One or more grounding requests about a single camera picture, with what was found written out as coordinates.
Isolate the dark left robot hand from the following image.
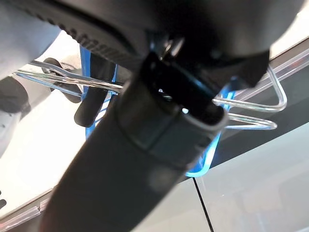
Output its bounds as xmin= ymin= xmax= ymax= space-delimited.
xmin=41 ymin=0 xmax=309 ymax=232

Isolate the blue basket with wire handles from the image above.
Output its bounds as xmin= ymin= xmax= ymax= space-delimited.
xmin=13 ymin=45 xmax=288 ymax=179

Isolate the clear shelf edge strip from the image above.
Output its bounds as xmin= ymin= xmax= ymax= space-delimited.
xmin=0 ymin=197 xmax=50 ymax=224
xmin=263 ymin=36 xmax=309 ymax=82

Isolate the grey robot body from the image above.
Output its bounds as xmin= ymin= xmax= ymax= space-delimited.
xmin=0 ymin=0 xmax=64 ymax=158

